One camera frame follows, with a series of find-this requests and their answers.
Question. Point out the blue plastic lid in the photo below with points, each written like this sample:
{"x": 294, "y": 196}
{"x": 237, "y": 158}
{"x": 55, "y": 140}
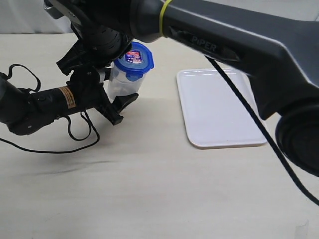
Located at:
{"x": 136, "y": 62}

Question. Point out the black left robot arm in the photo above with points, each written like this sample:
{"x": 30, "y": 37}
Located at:
{"x": 25, "y": 111}

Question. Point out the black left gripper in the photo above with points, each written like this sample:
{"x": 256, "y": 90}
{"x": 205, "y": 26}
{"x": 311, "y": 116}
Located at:
{"x": 89, "y": 93}

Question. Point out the clear plastic tall container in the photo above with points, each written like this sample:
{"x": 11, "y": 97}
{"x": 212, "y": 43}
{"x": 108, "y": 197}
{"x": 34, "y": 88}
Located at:
{"x": 122, "y": 83}

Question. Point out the white rectangular tray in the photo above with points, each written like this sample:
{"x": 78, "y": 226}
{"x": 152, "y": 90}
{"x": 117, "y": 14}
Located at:
{"x": 213, "y": 116}

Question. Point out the white backdrop curtain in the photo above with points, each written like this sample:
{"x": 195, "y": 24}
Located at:
{"x": 29, "y": 16}

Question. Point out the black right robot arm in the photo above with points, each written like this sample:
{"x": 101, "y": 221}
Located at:
{"x": 280, "y": 56}

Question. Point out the wrist camera mount block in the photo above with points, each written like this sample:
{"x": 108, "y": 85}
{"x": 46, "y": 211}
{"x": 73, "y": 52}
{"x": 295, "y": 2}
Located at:
{"x": 104, "y": 74}

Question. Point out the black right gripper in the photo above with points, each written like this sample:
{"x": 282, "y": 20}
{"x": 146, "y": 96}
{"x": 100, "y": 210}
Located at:
{"x": 97, "y": 45}

